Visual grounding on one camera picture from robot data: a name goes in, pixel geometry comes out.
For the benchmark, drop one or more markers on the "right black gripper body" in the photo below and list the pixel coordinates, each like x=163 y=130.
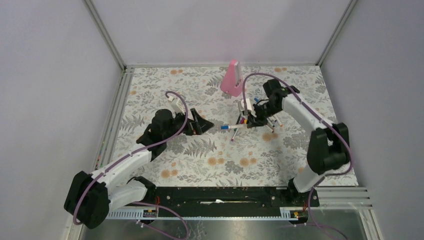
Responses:
x=262 y=112

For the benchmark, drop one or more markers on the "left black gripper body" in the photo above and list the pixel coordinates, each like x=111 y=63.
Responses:
x=192 y=128

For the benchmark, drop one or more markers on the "magenta capped white marker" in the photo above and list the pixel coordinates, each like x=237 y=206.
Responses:
x=234 y=134

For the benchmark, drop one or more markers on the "blue capped white marker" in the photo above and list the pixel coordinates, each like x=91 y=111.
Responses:
x=235 y=126

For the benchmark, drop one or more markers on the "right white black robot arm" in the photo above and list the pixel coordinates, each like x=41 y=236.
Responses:
x=328 y=148

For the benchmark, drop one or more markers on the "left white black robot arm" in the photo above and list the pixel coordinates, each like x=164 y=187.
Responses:
x=92 y=196

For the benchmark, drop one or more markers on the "red brown capped marker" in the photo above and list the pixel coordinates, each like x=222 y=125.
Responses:
x=270 y=128

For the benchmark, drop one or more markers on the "floral table mat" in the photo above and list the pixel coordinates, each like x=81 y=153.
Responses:
x=256 y=157

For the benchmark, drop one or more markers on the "pink metronome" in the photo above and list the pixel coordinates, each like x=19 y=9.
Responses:
x=231 y=83

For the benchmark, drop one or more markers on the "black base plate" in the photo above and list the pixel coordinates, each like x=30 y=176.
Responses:
x=230 y=202

